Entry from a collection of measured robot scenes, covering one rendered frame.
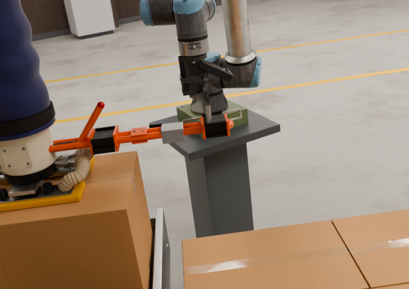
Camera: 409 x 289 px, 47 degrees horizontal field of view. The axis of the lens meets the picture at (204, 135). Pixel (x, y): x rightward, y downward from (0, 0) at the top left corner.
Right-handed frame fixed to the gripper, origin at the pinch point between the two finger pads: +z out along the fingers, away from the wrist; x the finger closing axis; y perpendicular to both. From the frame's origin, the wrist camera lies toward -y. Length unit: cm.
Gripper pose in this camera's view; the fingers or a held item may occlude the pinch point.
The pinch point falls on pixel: (209, 115)
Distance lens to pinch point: 147.4
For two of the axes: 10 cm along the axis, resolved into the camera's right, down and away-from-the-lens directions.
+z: 1.1, 9.1, 3.9
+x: 0.6, 3.9, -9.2
